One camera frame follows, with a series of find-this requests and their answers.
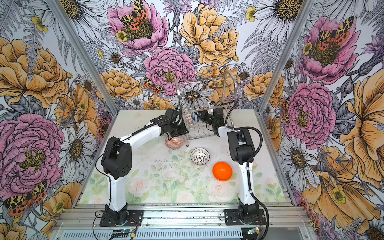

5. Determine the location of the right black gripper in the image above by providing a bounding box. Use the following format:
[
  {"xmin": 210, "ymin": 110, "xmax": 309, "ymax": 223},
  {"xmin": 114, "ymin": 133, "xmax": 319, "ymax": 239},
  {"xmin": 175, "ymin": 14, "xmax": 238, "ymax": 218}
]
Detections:
[{"xmin": 194, "ymin": 109, "xmax": 216, "ymax": 126}]

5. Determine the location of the blue floral bowl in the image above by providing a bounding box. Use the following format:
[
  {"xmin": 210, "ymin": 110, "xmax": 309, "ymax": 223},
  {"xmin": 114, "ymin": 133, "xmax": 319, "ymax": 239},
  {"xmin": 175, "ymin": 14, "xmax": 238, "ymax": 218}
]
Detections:
[{"xmin": 191, "ymin": 112, "xmax": 200, "ymax": 123}]

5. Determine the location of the silver wire dish rack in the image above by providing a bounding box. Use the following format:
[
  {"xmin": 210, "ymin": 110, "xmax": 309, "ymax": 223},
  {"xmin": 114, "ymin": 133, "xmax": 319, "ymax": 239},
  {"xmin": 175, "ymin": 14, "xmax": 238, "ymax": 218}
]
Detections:
[{"xmin": 173, "ymin": 71, "xmax": 238, "ymax": 144}]

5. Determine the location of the dark blue patterned bowl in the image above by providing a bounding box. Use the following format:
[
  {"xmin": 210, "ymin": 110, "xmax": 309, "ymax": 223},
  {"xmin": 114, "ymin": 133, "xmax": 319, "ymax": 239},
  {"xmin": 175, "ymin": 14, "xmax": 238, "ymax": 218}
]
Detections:
[{"xmin": 185, "ymin": 113, "xmax": 193, "ymax": 125}]

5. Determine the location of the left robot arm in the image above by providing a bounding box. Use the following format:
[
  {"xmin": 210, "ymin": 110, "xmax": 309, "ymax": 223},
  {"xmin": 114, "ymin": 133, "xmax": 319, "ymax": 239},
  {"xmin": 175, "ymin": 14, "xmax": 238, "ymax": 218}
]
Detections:
[{"xmin": 101, "ymin": 105, "xmax": 189, "ymax": 226}]

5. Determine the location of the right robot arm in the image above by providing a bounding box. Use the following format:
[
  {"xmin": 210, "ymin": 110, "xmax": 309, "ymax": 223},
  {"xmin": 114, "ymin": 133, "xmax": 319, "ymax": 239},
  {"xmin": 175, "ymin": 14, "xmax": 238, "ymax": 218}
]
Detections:
[{"xmin": 195, "ymin": 108, "xmax": 263, "ymax": 225}]

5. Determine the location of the white black lattice bowl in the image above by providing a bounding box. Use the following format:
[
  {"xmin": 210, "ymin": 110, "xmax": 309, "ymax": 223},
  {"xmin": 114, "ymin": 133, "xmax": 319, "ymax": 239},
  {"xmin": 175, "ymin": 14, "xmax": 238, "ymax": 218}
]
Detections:
[{"xmin": 191, "ymin": 148, "xmax": 210, "ymax": 166}]

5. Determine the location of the orange plastic bowl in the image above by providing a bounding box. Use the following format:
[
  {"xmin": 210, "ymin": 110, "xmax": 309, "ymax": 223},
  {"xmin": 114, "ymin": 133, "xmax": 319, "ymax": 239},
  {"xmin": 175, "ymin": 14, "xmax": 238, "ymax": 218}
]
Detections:
[{"xmin": 212, "ymin": 162, "xmax": 233, "ymax": 182}]

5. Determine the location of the green circuit board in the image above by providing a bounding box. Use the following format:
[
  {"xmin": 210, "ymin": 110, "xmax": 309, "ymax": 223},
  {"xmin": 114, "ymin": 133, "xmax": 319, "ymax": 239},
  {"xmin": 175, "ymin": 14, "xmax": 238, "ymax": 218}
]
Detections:
[{"xmin": 247, "ymin": 227, "xmax": 260, "ymax": 235}]

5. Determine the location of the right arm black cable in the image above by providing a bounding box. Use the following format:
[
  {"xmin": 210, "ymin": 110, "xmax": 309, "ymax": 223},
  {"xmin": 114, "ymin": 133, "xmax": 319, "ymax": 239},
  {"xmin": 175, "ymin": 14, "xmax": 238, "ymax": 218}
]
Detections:
[{"xmin": 224, "ymin": 98, "xmax": 270, "ymax": 240}]

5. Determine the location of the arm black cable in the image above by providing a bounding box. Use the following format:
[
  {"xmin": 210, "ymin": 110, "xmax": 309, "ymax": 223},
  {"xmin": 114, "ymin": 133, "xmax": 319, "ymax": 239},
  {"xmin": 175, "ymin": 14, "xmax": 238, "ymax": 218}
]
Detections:
[
  {"xmin": 91, "ymin": 104, "xmax": 183, "ymax": 208},
  {"xmin": 224, "ymin": 98, "xmax": 270, "ymax": 240}
]

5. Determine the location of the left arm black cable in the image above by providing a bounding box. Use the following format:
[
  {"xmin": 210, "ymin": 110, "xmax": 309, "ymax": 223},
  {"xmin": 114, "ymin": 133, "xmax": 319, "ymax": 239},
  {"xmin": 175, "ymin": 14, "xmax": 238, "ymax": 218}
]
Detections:
[{"xmin": 91, "ymin": 104, "xmax": 183, "ymax": 208}]

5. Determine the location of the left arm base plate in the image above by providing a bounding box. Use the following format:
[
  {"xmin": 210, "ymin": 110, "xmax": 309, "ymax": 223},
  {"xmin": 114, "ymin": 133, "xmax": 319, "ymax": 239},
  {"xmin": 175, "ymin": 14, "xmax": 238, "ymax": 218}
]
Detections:
[{"xmin": 99, "ymin": 210, "xmax": 144, "ymax": 227}]

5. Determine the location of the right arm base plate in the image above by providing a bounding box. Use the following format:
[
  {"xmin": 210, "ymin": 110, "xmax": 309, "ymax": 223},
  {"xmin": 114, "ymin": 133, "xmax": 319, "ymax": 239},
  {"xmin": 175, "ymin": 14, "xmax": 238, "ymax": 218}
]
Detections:
[{"xmin": 224, "ymin": 209, "xmax": 267, "ymax": 226}]

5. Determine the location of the aluminium front rail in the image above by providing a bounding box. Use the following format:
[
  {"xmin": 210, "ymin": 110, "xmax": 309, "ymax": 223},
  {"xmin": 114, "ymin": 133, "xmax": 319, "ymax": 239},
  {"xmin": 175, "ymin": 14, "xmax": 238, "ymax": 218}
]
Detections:
[{"xmin": 51, "ymin": 203, "xmax": 316, "ymax": 240}]

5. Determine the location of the right aluminium corner post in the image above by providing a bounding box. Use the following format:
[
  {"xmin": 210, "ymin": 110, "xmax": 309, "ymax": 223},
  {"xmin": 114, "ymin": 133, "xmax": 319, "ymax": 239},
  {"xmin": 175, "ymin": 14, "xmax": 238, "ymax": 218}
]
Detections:
[{"xmin": 258, "ymin": 0, "xmax": 316, "ymax": 115}]

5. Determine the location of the aluminium corner post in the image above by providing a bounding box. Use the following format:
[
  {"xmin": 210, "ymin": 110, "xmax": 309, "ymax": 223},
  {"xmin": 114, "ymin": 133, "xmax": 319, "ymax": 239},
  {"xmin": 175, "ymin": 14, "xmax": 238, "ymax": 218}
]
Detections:
[
  {"xmin": 47, "ymin": 1, "xmax": 119, "ymax": 117},
  {"xmin": 258, "ymin": 0, "xmax": 316, "ymax": 115}
]

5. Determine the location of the left aluminium corner post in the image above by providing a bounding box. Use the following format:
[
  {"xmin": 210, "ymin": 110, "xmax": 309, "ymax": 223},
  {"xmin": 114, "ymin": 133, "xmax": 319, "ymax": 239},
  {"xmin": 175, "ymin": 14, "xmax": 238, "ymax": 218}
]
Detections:
[{"xmin": 47, "ymin": 1, "xmax": 119, "ymax": 117}]

